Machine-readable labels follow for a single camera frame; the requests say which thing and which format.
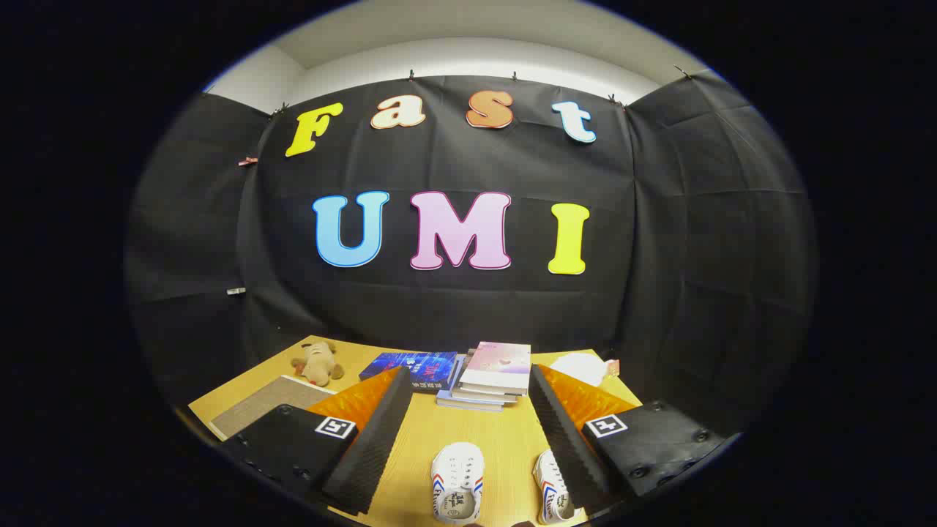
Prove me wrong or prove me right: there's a light blue cover book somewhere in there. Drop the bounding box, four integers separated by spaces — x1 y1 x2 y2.
436 359 513 412

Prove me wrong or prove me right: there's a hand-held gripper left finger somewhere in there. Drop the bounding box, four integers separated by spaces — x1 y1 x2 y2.
217 365 415 516

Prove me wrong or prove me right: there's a brown fabric storage box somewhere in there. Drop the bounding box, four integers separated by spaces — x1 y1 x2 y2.
209 375 337 441

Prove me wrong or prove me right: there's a white plush toy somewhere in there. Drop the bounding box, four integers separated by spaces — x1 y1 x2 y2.
549 352 621 387

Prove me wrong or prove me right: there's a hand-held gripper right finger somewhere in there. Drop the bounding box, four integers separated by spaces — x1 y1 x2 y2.
529 363 727 513

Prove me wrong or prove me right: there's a small brown plush toy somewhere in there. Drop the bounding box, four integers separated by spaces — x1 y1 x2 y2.
291 341 345 387

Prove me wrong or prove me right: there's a dark blue book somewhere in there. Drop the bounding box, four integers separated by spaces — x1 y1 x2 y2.
359 351 458 392

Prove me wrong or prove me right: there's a thin white book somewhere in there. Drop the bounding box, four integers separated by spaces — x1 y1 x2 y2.
448 355 520 405

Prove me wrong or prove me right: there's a pink cover book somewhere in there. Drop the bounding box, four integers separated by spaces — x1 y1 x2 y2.
459 341 532 397

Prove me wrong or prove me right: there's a white striped canvas shoe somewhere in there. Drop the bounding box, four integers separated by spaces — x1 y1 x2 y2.
430 442 485 525
532 449 579 525

